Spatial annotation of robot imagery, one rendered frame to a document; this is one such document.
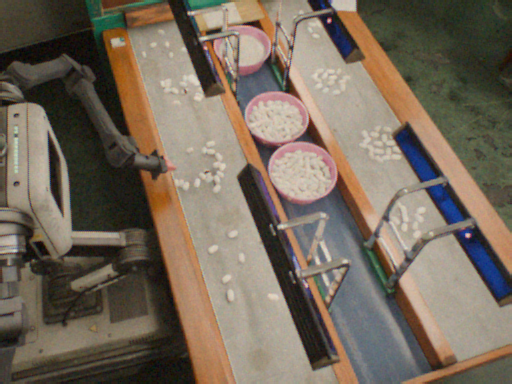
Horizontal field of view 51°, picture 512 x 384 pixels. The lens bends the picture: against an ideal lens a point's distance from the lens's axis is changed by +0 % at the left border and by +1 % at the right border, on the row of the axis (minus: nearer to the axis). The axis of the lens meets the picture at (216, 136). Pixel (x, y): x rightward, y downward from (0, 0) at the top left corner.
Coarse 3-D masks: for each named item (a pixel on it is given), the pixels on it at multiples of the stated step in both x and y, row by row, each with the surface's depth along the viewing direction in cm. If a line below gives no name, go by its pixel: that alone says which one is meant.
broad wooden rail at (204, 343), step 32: (128, 64) 242; (128, 96) 231; (128, 128) 221; (160, 192) 203; (160, 224) 195; (192, 256) 189; (192, 288) 181; (192, 320) 175; (192, 352) 169; (224, 352) 171
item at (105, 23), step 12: (192, 0) 258; (204, 0) 260; (216, 0) 262; (228, 0) 265; (240, 0) 267; (96, 24) 252; (108, 24) 254; (120, 24) 256; (96, 36) 257; (108, 60) 276; (108, 72) 283; (108, 84) 290; (120, 108) 308; (120, 120) 317
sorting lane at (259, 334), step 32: (128, 32) 258; (160, 64) 245; (160, 96) 234; (192, 96) 234; (160, 128) 224; (192, 128) 224; (224, 128) 224; (192, 160) 214; (224, 160) 214; (192, 192) 206; (224, 192) 206; (192, 224) 198; (224, 224) 198; (224, 256) 191; (256, 256) 190; (224, 288) 184; (256, 288) 184; (224, 320) 177; (256, 320) 177; (288, 320) 177; (256, 352) 172; (288, 352) 172
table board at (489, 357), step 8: (488, 352) 172; (496, 352) 172; (504, 352) 172; (464, 360) 171; (472, 360) 170; (480, 360) 171; (488, 360) 172; (496, 360) 182; (448, 368) 169; (456, 368) 169; (464, 368) 170; (472, 368) 177; (424, 376) 168; (432, 376) 168; (440, 376) 168; (448, 376) 175
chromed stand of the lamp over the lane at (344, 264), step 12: (312, 216) 157; (324, 216) 158; (288, 228) 156; (324, 228) 164; (312, 252) 179; (324, 252) 168; (324, 264) 149; (336, 264) 149; (348, 264) 151; (300, 276) 147; (312, 276) 148; (324, 276) 175; (336, 276) 161; (336, 288) 166; (324, 300) 179
